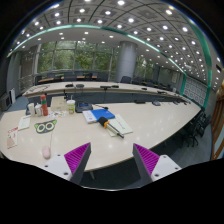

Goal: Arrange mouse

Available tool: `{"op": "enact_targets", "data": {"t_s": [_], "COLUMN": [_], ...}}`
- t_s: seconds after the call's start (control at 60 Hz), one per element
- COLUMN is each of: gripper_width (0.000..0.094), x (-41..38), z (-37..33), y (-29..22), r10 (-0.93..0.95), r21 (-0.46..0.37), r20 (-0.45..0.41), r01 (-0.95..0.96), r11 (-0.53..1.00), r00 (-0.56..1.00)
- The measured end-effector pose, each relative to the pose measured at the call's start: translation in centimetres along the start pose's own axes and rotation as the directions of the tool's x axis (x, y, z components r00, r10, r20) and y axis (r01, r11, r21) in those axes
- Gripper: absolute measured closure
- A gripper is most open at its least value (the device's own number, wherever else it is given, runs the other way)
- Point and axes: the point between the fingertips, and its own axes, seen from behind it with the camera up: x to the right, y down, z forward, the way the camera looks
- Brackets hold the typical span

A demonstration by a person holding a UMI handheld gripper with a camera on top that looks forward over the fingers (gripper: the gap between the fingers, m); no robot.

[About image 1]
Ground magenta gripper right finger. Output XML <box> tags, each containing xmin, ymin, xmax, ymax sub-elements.
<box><xmin>132</xmin><ymin>143</ymin><xmax>183</xmax><ymax>186</ymax></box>

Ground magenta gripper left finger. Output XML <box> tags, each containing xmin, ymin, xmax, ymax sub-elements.
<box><xmin>44</xmin><ymin>142</ymin><xmax>92</xmax><ymax>186</ymax></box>

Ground white booklet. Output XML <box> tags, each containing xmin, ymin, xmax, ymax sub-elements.
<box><xmin>82</xmin><ymin>110</ymin><xmax>97</xmax><ymax>124</ymax></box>

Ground white paper sheet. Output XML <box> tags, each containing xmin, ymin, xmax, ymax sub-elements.
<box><xmin>107</xmin><ymin>114</ymin><xmax>133</xmax><ymax>137</ymax></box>

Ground blue book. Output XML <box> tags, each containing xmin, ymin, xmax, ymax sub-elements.
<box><xmin>91</xmin><ymin>109</ymin><xmax>115</xmax><ymax>120</ymax></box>

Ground colourful sticker sheet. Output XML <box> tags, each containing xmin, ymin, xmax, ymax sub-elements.
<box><xmin>48</xmin><ymin>111</ymin><xmax>66</xmax><ymax>118</ymax></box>

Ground black desk phone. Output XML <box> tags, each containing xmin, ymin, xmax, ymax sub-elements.
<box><xmin>75</xmin><ymin>102</ymin><xmax>93</xmax><ymax>113</ymax></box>

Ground paper cup green band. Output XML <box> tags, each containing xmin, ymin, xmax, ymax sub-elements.
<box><xmin>66</xmin><ymin>100</ymin><xmax>75</xmax><ymax>114</ymax></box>

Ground white paper left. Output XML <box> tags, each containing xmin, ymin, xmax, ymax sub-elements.
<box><xmin>18</xmin><ymin>115</ymin><xmax>31</xmax><ymax>130</ymax></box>

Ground white cup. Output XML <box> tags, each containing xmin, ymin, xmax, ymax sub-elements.
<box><xmin>35</xmin><ymin>104</ymin><xmax>42</xmax><ymax>116</ymax></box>

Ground red white leaflet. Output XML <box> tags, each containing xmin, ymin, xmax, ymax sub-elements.
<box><xmin>7</xmin><ymin>127</ymin><xmax>18</xmax><ymax>148</ymax></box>

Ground white cylindrical container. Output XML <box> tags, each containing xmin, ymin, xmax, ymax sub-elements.
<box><xmin>28</xmin><ymin>103</ymin><xmax>35</xmax><ymax>116</ymax></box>

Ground red bottle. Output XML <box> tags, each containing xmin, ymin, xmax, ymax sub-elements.
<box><xmin>40</xmin><ymin>94</ymin><xmax>48</xmax><ymax>116</ymax></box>

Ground grey round column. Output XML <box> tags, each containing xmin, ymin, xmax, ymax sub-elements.
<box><xmin>115</xmin><ymin>41</ymin><xmax>138</xmax><ymax>82</ymax></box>

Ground black orange handled tool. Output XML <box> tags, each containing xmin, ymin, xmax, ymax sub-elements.
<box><xmin>98</xmin><ymin>117</ymin><xmax>124</xmax><ymax>138</ymax></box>

